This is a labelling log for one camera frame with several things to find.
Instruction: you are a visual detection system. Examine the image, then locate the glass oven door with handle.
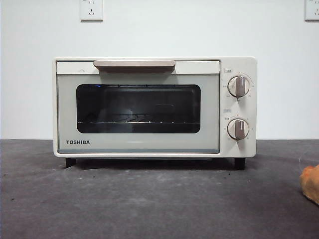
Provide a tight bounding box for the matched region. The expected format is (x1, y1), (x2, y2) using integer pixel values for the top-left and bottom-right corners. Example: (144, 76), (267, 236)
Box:
(56, 59), (221, 154)

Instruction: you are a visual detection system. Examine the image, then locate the orange-brown bread roll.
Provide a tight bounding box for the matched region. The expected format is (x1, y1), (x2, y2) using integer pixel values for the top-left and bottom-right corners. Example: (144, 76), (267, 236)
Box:
(300, 164), (319, 206)

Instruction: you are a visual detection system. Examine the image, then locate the cream Toshiba toaster oven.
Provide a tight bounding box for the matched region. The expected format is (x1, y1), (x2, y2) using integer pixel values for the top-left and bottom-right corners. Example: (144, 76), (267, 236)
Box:
(51, 56), (258, 171)

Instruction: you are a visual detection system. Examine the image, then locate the cream timer knob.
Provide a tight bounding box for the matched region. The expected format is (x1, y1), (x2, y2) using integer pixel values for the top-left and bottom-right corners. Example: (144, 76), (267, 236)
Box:
(227, 118), (250, 140)

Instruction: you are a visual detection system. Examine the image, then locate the cream temperature knob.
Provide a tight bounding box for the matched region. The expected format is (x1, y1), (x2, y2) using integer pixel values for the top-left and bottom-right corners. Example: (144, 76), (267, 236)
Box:
(227, 76), (252, 98)

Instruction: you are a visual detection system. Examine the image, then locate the metal wire oven rack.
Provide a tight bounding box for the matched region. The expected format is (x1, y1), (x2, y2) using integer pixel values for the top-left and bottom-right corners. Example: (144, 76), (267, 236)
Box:
(77, 120), (200, 125)

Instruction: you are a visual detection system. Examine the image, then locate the white wall socket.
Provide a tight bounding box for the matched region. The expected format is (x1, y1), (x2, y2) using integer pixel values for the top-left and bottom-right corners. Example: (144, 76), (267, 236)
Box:
(80, 0), (104, 21)
(304, 0), (319, 21)

